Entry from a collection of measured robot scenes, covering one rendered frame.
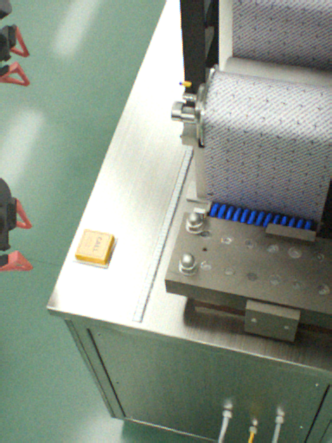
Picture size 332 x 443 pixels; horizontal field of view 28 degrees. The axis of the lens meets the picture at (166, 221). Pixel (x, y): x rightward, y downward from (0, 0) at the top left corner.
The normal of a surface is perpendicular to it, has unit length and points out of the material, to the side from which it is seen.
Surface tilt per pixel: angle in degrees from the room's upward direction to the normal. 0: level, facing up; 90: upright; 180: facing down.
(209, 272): 0
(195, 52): 90
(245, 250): 0
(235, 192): 90
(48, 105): 0
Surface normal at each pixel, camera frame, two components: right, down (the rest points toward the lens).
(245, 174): -0.26, 0.83
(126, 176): -0.07, -0.53
